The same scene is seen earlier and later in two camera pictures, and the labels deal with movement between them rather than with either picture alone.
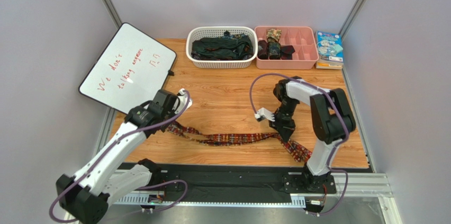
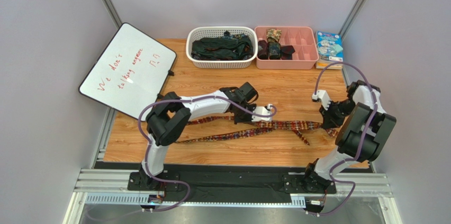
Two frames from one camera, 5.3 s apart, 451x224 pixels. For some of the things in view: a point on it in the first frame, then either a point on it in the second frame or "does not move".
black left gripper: [166, 116] → [243, 116]
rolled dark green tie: [274, 50] does not move
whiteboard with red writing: [129, 69] does not move
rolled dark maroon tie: [262, 52] does not move
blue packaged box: [329, 47] does not move
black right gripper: [283, 124] → [329, 118]
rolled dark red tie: [287, 51] does not move
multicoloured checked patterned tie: [233, 139] → [295, 127]
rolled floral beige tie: [273, 35] does not move
